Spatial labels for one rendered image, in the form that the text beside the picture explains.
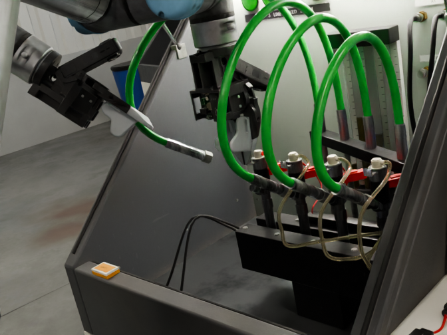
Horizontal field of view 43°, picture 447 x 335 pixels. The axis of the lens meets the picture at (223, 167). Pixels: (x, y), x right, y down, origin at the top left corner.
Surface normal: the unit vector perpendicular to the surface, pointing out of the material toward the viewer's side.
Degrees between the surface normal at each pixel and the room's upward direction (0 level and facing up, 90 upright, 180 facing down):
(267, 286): 0
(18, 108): 90
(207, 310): 0
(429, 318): 0
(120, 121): 75
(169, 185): 90
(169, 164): 90
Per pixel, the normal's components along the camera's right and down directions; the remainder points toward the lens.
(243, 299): -0.19, -0.94
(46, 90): 0.13, 0.04
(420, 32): -0.68, 0.34
